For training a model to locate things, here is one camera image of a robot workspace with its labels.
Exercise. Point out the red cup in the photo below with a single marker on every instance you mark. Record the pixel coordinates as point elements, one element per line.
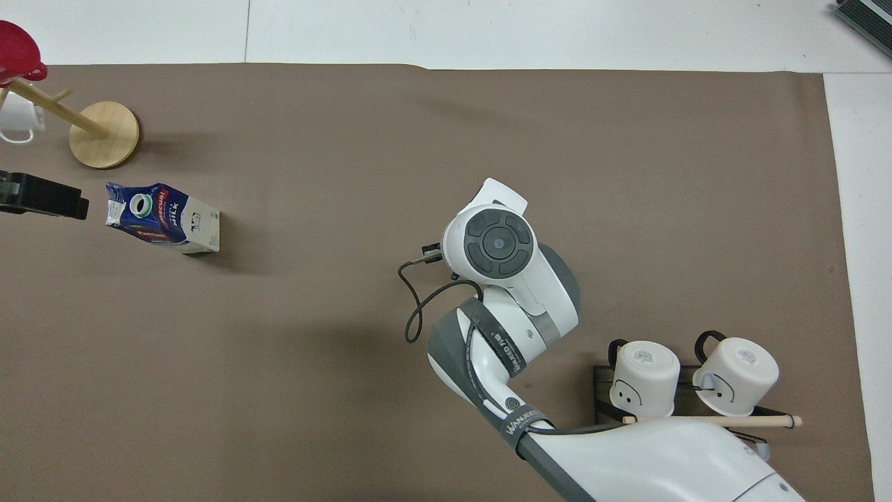
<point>14,45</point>

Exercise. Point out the dark mug rack with dowel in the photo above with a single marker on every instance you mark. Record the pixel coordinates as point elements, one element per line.
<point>686,380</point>

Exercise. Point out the blue and white milk carton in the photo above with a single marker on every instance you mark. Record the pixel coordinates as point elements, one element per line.
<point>167,217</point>

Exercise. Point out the dark ribbed device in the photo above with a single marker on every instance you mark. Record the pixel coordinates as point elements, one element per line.
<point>867,15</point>

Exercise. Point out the plain white mug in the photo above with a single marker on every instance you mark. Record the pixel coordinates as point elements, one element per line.
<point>17,115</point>

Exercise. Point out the wooden mug tree stand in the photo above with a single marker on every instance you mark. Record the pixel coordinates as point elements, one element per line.
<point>104,136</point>

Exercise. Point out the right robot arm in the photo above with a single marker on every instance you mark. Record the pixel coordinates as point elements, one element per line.
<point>529,293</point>

